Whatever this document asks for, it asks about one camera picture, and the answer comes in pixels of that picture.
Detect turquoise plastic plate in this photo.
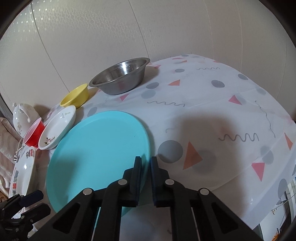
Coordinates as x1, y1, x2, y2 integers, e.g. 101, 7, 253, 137
46, 111, 151, 212

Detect white plate red characters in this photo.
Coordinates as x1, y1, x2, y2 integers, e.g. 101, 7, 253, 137
9, 146, 36, 198

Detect white floral deep plate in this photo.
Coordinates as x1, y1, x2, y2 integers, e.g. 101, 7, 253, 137
38, 105, 76, 150

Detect stainless steel bowl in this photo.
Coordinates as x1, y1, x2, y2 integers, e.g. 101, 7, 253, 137
89, 57, 150, 95

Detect white patterned tablecloth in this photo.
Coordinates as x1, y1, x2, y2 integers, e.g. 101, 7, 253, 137
28, 54, 296, 241

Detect pink striped curtain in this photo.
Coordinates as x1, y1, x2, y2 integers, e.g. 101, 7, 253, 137
0, 117, 21, 196

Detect red plastic bowl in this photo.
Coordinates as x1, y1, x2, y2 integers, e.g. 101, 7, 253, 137
23, 118, 45, 148

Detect yellow plastic bowl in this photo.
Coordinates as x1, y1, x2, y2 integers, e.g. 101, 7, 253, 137
60, 83, 89, 108

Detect white ceramic electric kettle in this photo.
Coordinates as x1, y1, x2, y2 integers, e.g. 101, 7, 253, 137
13, 103, 40, 138

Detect white kettle power cord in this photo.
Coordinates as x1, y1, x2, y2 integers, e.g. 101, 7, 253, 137
13, 138, 27, 163

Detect grey metal window frame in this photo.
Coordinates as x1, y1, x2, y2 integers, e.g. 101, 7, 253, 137
0, 94, 13, 121

